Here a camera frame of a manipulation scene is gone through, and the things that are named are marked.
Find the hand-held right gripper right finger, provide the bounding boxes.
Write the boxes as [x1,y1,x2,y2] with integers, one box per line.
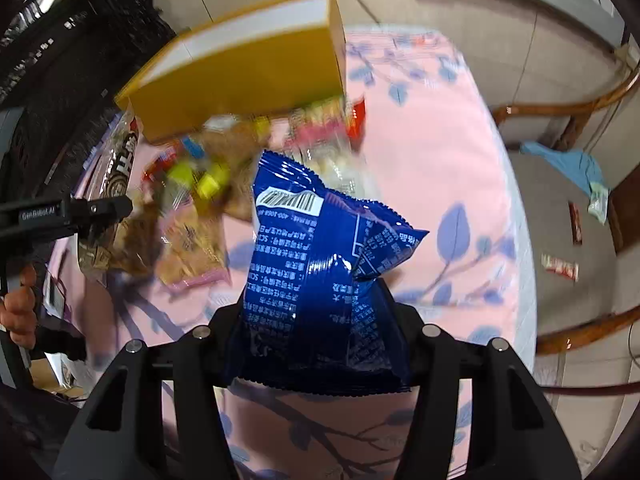
[377,280,583,480]

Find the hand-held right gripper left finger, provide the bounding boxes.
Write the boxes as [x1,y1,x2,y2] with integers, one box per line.
[52,304,246,480]

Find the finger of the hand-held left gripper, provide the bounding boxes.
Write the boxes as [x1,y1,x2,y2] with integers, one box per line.
[64,195,135,241]

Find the heap of assorted snack packets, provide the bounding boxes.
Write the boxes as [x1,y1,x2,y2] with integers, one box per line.
[75,97,368,291]

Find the blue snack packet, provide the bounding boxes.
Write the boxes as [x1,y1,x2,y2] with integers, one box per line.
[222,150,431,393]

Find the yellow cardboard box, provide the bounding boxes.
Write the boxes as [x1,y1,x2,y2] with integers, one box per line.
[114,0,347,145]

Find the person's left hand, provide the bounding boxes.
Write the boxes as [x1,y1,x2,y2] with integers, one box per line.
[0,264,39,349]

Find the red white snack packet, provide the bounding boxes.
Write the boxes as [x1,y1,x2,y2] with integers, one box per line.
[541,254,580,281]

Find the pink floral tablecloth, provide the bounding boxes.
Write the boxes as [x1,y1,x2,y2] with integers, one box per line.
[30,25,538,480]

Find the dark carved wooden cabinet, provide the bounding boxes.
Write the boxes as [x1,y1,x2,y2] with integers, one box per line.
[0,0,188,201]

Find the brown red snack bar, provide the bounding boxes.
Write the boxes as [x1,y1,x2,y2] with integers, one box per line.
[568,201,584,246]

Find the white green snack packet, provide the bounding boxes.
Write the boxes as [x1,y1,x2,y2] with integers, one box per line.
[587,182,611,224]

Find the light blue cloth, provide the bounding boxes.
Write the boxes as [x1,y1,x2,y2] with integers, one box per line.
[520,141,608,196]

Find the wooden armchair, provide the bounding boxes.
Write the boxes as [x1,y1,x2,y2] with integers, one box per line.
[490,35,640,401]

